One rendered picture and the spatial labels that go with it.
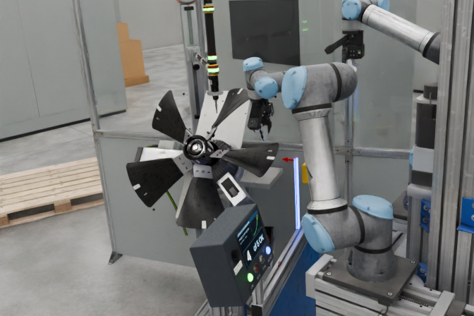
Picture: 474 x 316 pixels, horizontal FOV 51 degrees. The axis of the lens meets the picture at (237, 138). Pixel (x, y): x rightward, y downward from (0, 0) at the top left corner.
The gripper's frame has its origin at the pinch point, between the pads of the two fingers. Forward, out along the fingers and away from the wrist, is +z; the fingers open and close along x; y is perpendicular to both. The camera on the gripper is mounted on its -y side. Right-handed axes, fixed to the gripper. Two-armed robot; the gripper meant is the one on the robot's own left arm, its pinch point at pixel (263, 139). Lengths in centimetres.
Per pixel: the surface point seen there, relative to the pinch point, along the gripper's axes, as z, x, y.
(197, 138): 3.2, 31.7, 0.6
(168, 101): -5, 53, 16
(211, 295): -6, -14, -81
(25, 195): 150, 284, 77
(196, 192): 18.0, 27.1, -17.7
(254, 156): 8.9, 5.2, -0.5
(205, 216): 24.8, 21.2, -24.3
